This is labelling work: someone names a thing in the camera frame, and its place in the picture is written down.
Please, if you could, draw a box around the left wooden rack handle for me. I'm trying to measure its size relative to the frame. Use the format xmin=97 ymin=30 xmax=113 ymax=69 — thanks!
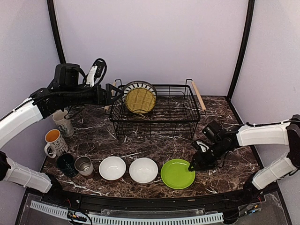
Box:
xmin=104 ymin=81 xmax=117 ymax=112

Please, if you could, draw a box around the white brown-band cup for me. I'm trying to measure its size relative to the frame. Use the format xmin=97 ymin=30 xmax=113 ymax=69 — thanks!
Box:
xmin=75 ymin=156 xmax=95 ymax=179

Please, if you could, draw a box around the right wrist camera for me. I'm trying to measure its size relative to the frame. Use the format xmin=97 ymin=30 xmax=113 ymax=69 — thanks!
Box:
xmin=192 ymin=139 xmax=210 ymax=153

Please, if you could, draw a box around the wooden rack handle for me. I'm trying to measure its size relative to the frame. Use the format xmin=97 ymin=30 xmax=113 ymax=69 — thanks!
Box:
xmin=191 ymin=81 xmax=207 ymax=112
xmin=104 ymin=81 xmax=117 ymax=112

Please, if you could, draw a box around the black wire dish rack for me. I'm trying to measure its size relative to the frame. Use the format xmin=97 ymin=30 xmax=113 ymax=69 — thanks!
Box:
xmin=110 ymin=79 xmax=206 ymax=139

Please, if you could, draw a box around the dark green mug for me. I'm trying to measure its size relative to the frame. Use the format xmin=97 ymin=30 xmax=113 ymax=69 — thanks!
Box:
xmin=57 ymin=153 xmax=78 ymax=178

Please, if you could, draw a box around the black front rail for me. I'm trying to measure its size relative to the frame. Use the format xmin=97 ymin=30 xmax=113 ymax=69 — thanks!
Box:
xmin=39 ymin=187 xmax=265 ymax=213

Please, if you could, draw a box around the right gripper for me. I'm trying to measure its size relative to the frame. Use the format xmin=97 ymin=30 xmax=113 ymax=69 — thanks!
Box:
xmin=188 ymin=139 xmax=227 ymax=171

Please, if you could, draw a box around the orange bowl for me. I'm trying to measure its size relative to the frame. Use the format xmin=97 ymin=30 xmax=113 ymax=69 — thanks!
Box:
xmin=98 ymin=156 xmax=126 ymax=180

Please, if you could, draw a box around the floral white tall cup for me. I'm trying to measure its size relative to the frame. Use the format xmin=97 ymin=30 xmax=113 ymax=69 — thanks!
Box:
xmin=52 ymin=110 xmax=74 ymax=137

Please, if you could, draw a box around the patterned white mug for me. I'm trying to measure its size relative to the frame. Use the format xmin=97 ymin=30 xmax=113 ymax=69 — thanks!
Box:
xmin=44 ymin=129 xmax=68 ymax=158

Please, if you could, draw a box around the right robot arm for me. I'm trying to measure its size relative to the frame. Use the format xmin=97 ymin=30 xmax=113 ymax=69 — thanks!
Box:
xmin=188 ymin=114 xmax=300 ymax=203

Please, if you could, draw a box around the yellow woven plate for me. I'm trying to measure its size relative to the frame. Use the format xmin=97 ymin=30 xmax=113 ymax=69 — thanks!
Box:
xmin=125 ymin=88 xmax=156 ymax=114

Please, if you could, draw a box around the right wooden rack handle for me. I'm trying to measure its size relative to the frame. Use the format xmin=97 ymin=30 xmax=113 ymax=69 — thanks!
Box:
xmin=191 ymin=81 xmax=207 ymax=112

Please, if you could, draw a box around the blue striped white plate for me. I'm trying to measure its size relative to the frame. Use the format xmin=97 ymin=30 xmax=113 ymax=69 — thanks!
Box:
xmin=122 ymin=81 xmax=157 ymax=100

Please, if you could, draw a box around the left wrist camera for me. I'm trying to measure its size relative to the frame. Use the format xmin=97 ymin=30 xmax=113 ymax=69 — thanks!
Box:
xmin=85 ymin=58 xmax=107 ymax=87

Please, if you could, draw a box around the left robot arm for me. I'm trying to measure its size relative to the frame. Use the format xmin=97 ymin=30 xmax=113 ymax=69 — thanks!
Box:
xmin=0 ymin=59 xmax=124 ymax=204

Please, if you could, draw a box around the white cable duct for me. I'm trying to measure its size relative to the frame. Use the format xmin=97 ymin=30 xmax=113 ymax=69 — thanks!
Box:
xmin=30 ymin=201 xmax=224 ymax=225

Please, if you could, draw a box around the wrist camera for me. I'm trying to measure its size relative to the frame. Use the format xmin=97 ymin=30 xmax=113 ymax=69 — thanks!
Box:
xmin=192 ymin=139 xmax=210 ymax=153
xmin=85 ymin=58 xmax=107 ymax=87

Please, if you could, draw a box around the white ceramic bowl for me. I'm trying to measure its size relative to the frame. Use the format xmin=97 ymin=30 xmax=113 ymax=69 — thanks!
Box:
xmin=129 ymin=157 xmax=158 ymax=184

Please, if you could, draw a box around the green plastic plate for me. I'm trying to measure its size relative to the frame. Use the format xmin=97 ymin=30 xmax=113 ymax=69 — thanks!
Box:
xmin=160 ymin=159 xmax=195 ymax=190

